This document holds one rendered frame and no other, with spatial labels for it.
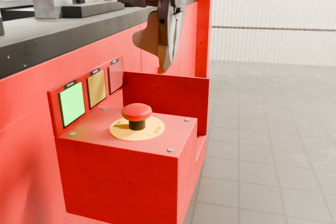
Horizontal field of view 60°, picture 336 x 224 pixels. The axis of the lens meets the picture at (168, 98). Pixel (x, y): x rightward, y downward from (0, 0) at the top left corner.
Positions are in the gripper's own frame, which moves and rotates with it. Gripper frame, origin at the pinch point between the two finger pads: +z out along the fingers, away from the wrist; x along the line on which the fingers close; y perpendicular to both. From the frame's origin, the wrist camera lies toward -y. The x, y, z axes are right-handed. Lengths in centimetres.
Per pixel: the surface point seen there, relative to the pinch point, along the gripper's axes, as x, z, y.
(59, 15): -23.4, -0.7, 36.5
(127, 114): 11.5, 3.6, 1.4
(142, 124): 10.3, 5.2, -0.1
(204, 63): -195, 53, 24
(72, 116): 11.9, 5.5, 9.0
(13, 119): 9.8, 9.9, 21.0
